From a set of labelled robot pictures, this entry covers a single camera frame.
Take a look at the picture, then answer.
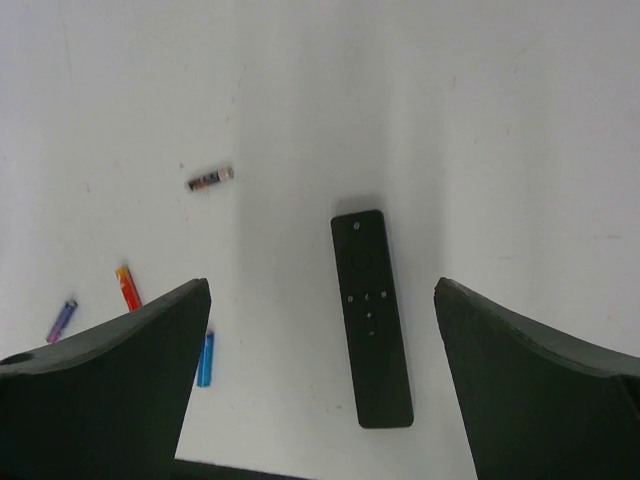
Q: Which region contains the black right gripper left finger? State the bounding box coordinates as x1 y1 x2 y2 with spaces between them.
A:
1 279 211 479

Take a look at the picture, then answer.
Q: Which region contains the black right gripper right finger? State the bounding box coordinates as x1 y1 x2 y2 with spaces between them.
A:
434 278 639 479

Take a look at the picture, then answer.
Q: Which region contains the blue AAA battery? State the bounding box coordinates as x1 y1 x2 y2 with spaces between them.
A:
196 331 215 388

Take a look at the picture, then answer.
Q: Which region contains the purple AAA battery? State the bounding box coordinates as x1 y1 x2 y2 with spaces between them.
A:
46 299 78 344

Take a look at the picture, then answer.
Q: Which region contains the red orange AAA battery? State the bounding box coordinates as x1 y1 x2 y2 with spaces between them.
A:
115 265 142 311

